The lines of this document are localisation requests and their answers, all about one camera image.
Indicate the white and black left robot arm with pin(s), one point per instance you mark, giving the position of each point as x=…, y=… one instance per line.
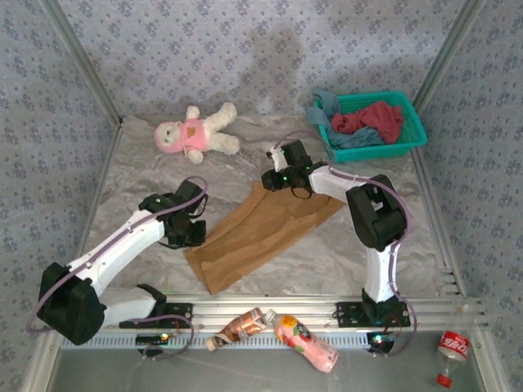
x=114, y=245

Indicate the red tank top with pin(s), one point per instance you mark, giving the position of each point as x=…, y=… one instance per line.
x=384, y=118

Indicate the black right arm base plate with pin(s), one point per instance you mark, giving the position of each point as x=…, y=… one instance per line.
x=347, y=314

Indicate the empty cola bottle red cap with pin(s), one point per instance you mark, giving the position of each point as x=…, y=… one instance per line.
x=453, y=347

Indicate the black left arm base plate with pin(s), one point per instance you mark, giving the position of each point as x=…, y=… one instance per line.
x=181, y=310

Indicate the aluminium frame post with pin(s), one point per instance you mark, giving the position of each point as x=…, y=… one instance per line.
x=449, y=49
x=81, y=61

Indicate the brown tank top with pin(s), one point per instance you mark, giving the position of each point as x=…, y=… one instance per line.
x=253, y=241

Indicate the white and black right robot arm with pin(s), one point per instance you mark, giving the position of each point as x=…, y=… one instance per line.
x=380, y=269

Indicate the small circuit board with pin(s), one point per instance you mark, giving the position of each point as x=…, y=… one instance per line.
x=151, y=339
x=380, y=341

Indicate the aluminium mounting rail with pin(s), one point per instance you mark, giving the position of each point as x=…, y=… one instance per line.
x=286, y=304

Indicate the aluminium frame leg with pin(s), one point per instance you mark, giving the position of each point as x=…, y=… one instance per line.
x=41, y=363
x=492, y=367

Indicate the pink drink bottle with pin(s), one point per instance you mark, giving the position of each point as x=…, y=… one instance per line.
x=310, y=347

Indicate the white teddy bear pink hoodie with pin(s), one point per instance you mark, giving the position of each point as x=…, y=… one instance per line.
x=212, y=134

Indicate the teal plastic basket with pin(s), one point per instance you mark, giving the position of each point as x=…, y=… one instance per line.
x=412, y=122

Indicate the brown drink bottle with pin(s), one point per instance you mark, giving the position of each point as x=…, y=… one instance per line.
x=241, y=326

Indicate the blue tank top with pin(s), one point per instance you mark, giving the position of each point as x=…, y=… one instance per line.
x=316, y=116

